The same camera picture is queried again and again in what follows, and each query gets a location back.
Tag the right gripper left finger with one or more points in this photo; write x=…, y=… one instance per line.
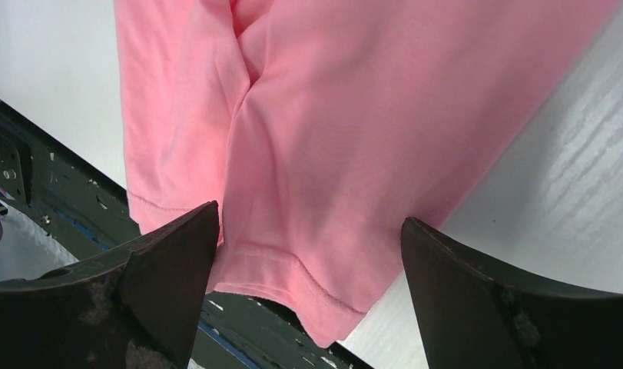
x=136, y=305

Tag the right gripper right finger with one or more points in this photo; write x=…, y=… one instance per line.
x=476, y=311

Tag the pink t shirt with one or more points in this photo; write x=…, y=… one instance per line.
x=320, y=126

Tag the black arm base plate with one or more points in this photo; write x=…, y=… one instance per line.
x=87, y=212

